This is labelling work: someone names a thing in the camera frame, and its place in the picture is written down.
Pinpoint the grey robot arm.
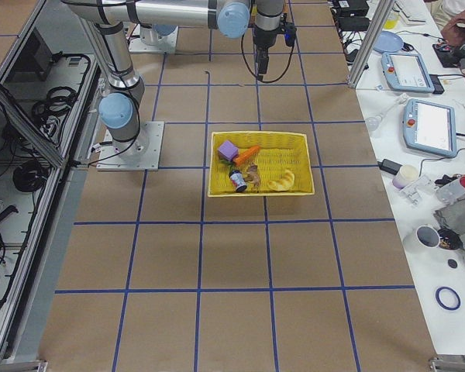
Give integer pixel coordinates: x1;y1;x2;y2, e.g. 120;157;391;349
66;1;297;98

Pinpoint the aluminium frame post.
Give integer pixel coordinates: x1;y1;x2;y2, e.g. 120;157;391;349
347;0;395;88

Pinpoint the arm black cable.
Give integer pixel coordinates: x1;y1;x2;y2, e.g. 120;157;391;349
240;22;296;84

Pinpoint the toy croissant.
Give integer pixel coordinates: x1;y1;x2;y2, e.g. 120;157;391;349
267;169;295;192

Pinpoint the upper teach pendant tablet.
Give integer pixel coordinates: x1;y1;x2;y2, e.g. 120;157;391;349
381;53;435;93

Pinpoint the brown toy lion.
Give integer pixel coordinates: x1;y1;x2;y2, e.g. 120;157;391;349
243;164;261;192

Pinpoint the yellow plastic basket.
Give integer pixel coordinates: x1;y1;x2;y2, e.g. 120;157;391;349
208;131;315;198

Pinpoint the purple foam cube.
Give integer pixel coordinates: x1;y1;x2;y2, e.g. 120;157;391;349
217;140;239;162

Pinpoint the black power adapter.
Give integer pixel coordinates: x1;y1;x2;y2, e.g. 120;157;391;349
377;159;402;176

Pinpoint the toy carrot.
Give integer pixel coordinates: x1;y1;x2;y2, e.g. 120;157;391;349
232;145;261;167

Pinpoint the small silver can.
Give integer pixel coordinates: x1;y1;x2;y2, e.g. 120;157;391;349
229;170;247;193

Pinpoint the white mug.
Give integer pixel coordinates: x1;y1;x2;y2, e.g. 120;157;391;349
402;225;440;254

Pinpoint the teach pendant tablet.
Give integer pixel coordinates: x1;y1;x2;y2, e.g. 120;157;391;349
402;99;457;158
381;53;435;93

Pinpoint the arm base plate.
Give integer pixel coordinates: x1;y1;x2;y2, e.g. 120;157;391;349
95;121;164;171
129;25;178;54

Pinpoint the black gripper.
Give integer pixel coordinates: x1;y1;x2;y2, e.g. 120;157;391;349
253;29;276;82

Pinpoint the blue ring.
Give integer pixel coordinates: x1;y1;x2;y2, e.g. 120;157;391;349
435;286;461;311

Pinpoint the blue plate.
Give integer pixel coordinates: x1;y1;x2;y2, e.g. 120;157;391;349
373;30;404;53

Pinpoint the lower teach pendant tablet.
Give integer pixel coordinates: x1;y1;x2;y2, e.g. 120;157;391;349
402;99;457;158

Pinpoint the white light bulb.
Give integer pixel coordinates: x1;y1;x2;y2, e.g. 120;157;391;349
365;115;384;133

